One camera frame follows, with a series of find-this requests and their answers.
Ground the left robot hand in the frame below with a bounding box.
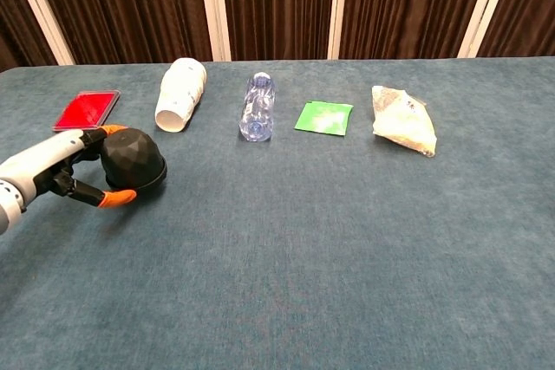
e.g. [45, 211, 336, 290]
[0, 125, 138, 211]

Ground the black faceted dome object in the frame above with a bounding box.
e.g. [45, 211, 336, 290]
[100, 127, 167, 189]

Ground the upside-down black bowl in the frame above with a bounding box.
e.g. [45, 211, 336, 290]
[107, 158, 168, 192]

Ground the red card in clear case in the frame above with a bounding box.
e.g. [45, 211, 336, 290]
[51, 89, 121, 133]

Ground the brown pleated curtain panel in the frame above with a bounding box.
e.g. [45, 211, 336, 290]
[218, 0, 337, 62]
[26, 0, 213, 66]
[0, 0, 58, 73]
[476, 0, 555, 58]
[339, 0, 495, 60]

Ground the stack of white paper cups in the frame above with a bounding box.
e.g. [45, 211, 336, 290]
[154, 56, 207, 133]

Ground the clear plastic water bottle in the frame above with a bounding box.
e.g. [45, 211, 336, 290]
[238, 71, 278, 142]

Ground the blue felt table cover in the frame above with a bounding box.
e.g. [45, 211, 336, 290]
[0, 55, 555, 370]

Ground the green sachet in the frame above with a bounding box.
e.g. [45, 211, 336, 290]
[293, 101, 355, 137]

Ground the white snack packet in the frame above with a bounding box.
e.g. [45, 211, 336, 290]
[371, 85, 438, 159]

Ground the white screen frame post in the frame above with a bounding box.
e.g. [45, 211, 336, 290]
[457, 0, 519, 59]
[4, 0, 75, 67]
[197, 0, 232, 62]
[327, 0, 350, 61]

